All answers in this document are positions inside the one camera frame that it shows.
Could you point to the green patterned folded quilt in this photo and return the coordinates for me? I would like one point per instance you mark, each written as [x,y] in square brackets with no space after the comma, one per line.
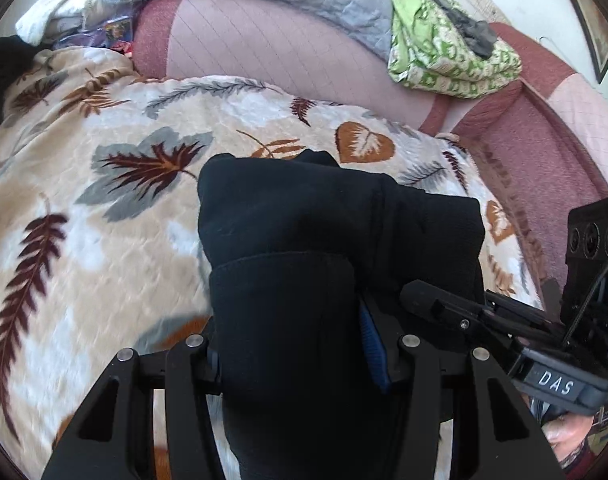
[427,53]

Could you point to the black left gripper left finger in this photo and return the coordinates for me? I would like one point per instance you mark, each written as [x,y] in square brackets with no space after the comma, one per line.
[111,434]

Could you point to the white pillow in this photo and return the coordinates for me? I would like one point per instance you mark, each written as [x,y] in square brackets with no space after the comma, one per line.
[38,22]

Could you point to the right hand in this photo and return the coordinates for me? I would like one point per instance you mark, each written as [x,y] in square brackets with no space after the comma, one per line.
[566,434]

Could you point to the dark grey cloth on quilt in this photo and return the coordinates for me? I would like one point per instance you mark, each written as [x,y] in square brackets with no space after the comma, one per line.
[477,35]

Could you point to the leaf-patterned fleece blanket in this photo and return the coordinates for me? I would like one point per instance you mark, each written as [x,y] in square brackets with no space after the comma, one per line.
[98,214]

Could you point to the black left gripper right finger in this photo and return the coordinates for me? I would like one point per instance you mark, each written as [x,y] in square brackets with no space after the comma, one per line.
[494,434]

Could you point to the black garment at bed edge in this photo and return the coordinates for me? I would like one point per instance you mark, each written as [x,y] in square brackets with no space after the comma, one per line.
[16,58]

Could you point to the pink quilted bedspread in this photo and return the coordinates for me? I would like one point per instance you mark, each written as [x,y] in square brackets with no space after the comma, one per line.
[541,143]

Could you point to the black pants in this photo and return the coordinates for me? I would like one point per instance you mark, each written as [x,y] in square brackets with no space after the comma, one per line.
[297,249]

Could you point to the black camera box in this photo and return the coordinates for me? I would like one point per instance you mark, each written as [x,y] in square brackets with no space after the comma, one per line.
[584,303]

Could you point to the framed picture on wall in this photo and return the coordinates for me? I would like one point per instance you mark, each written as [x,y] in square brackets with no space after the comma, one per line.
[595,28]

